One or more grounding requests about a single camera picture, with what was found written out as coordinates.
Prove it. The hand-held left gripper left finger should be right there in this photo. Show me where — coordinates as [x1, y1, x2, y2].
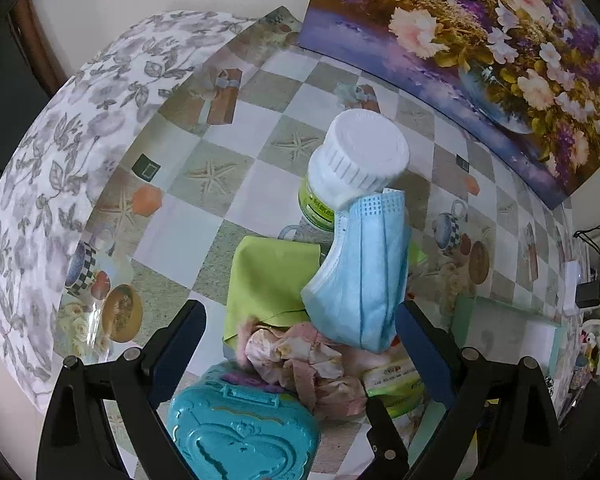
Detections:
[36, 300, 208, 480]

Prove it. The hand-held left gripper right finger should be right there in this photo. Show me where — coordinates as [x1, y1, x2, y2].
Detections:
[365, 300, 563, 480]

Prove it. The blue face mask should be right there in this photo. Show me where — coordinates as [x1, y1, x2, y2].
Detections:
[301, 188, 411, 353]

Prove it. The green wet wipes packet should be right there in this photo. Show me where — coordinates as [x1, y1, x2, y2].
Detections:
[362, 357, 426, 418]

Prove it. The teal heart toy case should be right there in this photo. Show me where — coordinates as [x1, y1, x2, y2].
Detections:
[166, 360, 322, 480]

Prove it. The green cloth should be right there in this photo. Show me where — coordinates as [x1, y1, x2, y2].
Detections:
[222, 236, 326, 356]

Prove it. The crumpled pink printed cloth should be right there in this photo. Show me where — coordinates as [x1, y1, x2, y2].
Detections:
[244, 322, 368, 421]

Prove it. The colourful toy clutter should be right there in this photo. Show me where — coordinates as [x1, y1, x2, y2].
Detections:
[572, 324, 600, 392]

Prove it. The white power strip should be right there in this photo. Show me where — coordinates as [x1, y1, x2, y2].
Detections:
[564, 259, 582, 312]

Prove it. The white capped green label bottle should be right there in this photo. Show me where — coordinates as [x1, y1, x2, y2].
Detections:
[298, 110, 412, 233]

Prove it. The grey leaf print cloth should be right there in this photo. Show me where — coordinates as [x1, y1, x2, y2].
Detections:
[0, 10, 256, 413]

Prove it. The floral painting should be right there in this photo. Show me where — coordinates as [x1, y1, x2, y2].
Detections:
[297, 0, 600, 208]

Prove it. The black cable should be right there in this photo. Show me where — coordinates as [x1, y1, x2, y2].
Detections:
[574, 227, 600, 263]

